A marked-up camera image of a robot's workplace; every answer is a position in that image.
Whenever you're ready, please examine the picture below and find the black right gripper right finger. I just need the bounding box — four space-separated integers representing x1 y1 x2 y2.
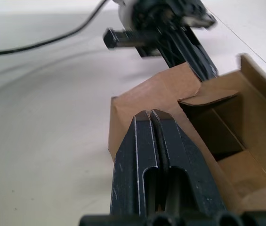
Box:
150 109 227 214

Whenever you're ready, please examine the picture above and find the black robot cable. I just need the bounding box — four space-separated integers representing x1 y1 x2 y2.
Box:
0 0 107 57

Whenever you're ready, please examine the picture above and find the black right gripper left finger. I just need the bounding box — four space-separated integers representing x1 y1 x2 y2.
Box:
110 110 165 215

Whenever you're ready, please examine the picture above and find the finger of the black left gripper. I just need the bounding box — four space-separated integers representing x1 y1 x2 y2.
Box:
174 25 219 83
159 39 190 69

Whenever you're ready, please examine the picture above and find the small brown cardboard box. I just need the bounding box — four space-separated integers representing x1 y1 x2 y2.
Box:
107 53 266 214

